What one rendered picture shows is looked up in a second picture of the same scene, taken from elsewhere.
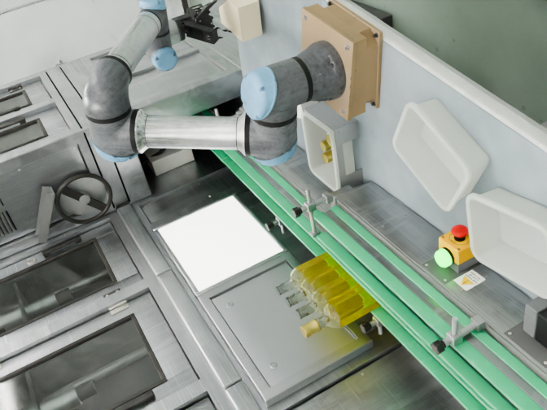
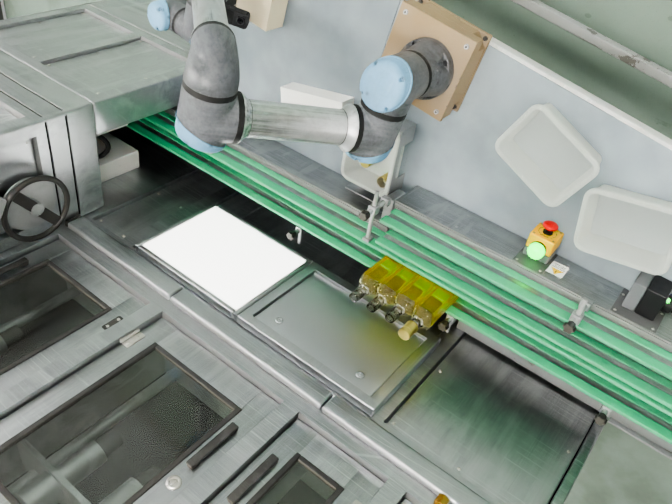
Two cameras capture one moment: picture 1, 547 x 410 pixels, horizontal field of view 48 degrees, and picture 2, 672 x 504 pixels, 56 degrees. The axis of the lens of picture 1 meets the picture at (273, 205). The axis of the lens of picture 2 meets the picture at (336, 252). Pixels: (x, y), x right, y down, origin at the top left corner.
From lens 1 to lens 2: 90 cm
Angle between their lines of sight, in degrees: 29
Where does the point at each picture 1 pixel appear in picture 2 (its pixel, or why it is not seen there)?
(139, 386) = (210, 422)
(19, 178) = not seen: outside the picture
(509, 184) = (619, 180)
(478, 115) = (600, 119)
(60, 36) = not seen: outside the picture
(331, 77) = (445, 75)
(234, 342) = (307, 358)
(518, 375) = (634, 342)
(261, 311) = (317, 323)
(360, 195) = (416, 199)
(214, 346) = (286, 365)
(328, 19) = (435, 16)
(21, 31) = not seen: outside the picture
